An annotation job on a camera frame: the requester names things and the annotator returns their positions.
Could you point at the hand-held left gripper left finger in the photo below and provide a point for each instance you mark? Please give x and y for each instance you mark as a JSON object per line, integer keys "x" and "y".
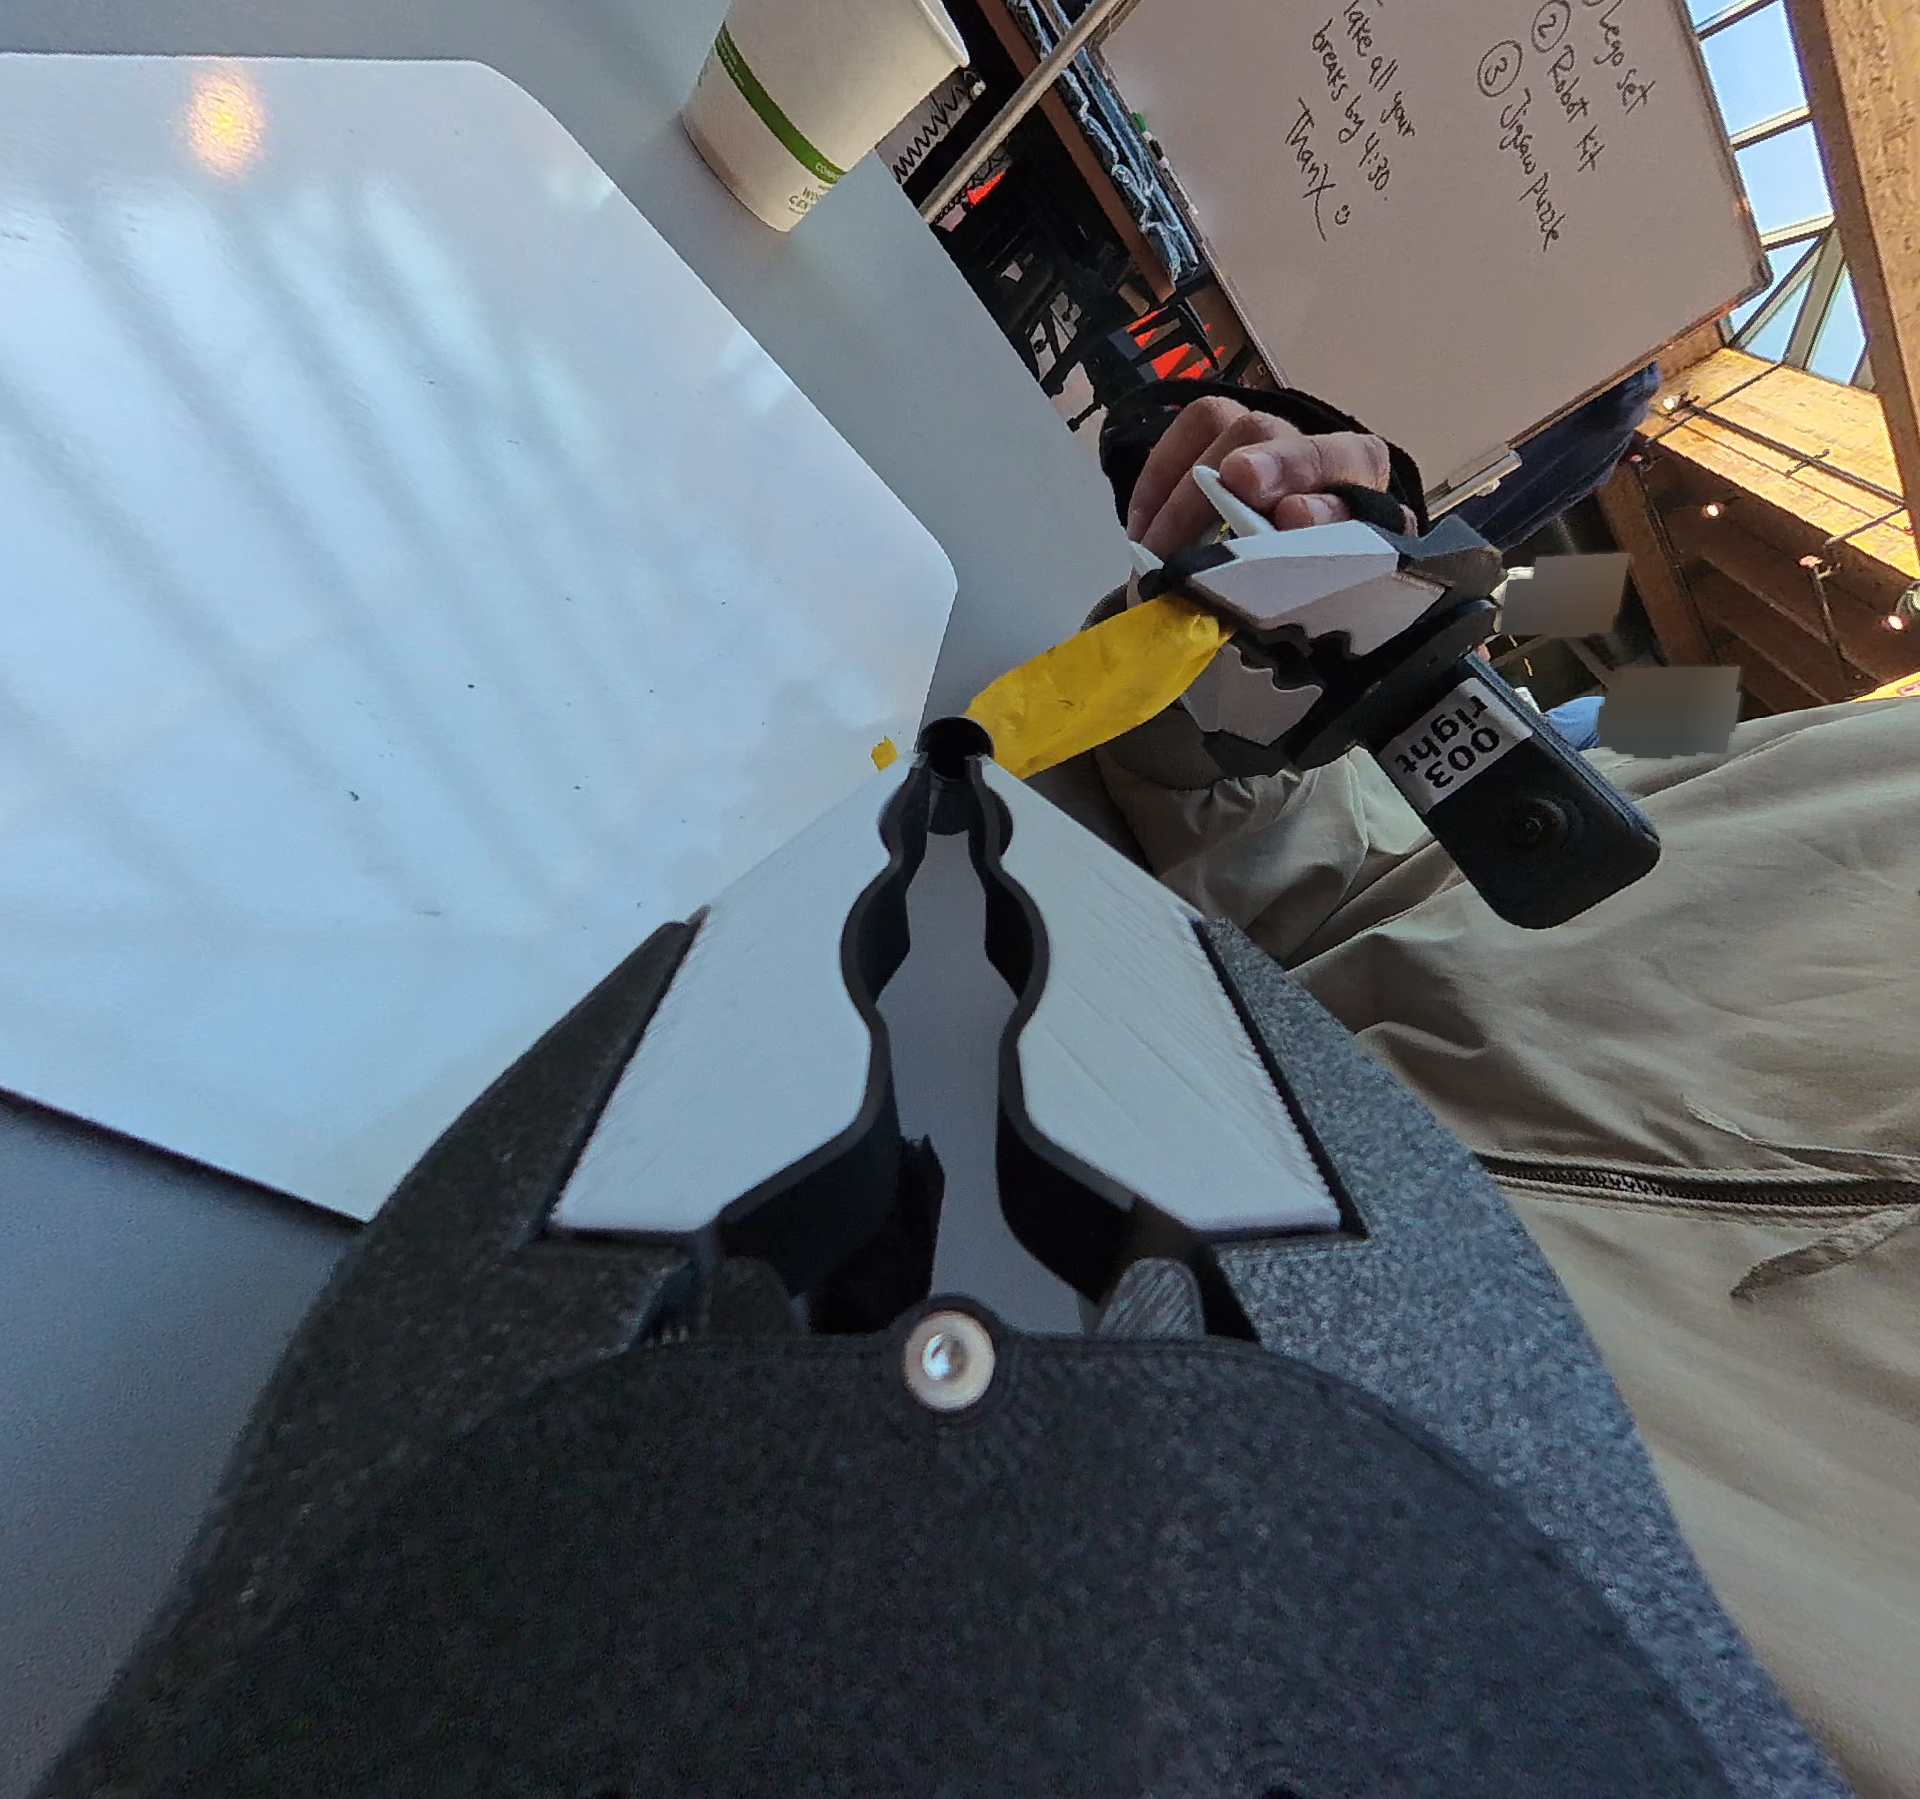
{"x": 704, "y": 1080}

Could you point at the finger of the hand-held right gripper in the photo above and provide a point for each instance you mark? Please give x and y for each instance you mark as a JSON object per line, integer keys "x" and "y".
{"x": 1247, "y": 703}
{"x": 1321, "y": 577}

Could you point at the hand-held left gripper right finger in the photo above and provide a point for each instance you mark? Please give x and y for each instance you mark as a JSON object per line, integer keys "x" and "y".
{"x": 1168, "y": 1080}

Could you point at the yellow tape strip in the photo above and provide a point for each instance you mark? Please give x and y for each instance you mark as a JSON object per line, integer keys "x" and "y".
{"x": 1095, "y": 688}

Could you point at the small white dry-erase board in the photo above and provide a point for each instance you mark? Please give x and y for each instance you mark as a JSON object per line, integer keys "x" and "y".
{"x": 451, "y": 556}

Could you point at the person's right hand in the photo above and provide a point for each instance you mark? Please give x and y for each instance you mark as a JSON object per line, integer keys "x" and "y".
{"x": 1278, "y": 464}

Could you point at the large whiteboard on stand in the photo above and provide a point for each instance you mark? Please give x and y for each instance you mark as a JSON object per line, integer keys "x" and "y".
{"x": 1424, "y": 180}

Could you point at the beige jacket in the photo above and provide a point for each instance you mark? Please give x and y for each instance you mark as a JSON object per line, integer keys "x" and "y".
{"x": 1651, "y": 1228}

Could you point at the white paper cup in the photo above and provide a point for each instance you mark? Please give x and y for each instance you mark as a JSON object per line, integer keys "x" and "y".
{"x": 811, "y": 45}

